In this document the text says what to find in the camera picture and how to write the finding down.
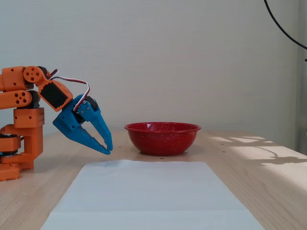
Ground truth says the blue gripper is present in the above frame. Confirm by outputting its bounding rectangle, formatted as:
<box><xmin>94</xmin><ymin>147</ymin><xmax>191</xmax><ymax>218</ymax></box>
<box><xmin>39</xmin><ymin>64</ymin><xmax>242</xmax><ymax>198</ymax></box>
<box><xmin>52</xmin><ymin>94</ymin><xmax>114</xmax><ymax>156</ymax></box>

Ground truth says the black hanging cable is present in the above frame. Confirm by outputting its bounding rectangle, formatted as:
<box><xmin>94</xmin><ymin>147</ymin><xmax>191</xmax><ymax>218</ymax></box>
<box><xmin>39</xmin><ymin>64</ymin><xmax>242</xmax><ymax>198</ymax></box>
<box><xmin>263</xmin><ymin>0</ymin><xmax>307</xmax><ymax>50</ymax></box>

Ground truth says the white red black servo cable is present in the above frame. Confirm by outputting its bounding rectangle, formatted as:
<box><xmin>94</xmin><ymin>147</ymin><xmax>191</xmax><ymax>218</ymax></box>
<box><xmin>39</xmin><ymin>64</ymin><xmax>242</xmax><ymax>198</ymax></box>
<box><xmin>47</xmin><ymin>69</ymin><xmax>91</xmax><ymax>111</ymax></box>

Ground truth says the red speckled enamel bowl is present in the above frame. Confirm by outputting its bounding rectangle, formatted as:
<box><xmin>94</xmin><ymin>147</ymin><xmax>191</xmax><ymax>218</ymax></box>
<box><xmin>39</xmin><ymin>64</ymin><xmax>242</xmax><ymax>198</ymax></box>
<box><xmin>124</xmin><ymin>122</ymin><xmax>201</xmax><ymax>156</ymax></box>

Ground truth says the white paper sheet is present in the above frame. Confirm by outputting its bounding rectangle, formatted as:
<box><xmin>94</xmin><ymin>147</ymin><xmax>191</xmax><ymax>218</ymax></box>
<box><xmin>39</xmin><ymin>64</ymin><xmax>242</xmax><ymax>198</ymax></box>
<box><xmin>39</xmin><ymin>159</ymin><xmax>266</xmax><ymax>230</ymax></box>

